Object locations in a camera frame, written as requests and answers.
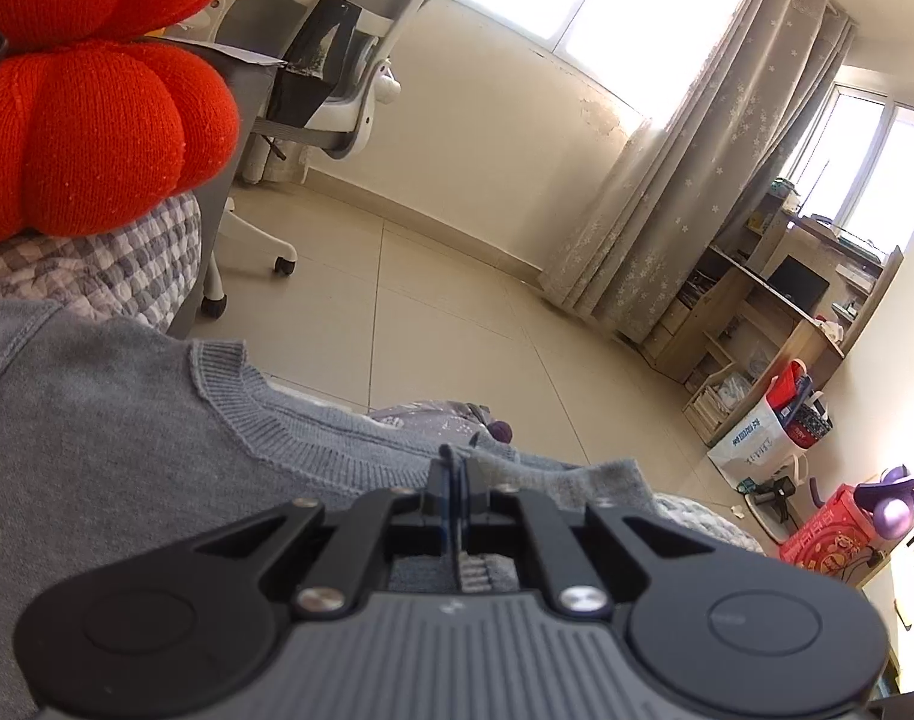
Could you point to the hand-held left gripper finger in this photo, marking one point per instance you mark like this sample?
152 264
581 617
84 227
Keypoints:
464 499
448 495

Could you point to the grey knit sweater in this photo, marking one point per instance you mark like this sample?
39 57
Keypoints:
126 427

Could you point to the lilac printed cloth bag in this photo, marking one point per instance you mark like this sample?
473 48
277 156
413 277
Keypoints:
427 416

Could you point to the white paper bag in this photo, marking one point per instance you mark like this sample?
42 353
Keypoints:
749 439

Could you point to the wooden desk with shelves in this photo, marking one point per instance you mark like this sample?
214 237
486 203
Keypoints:
727 300

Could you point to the red shopping bag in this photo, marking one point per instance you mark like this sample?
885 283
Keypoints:
783 390

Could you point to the red cardboard box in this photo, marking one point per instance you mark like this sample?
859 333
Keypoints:
832 532

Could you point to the beige star curtain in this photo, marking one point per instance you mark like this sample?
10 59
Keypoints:
689 187

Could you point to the black monitor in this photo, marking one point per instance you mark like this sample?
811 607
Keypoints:
798 283

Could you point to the purple plastic toy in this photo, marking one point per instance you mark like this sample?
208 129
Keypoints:
895 517

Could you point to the black plastic bag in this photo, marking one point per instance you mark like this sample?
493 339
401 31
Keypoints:
310 67

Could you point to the sheet of paper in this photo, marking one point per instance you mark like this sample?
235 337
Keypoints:
239 54

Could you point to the red flower cushion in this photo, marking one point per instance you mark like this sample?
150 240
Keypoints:
89 135

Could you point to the glass window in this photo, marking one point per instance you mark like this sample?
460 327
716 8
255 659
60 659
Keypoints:
614 0
862 157

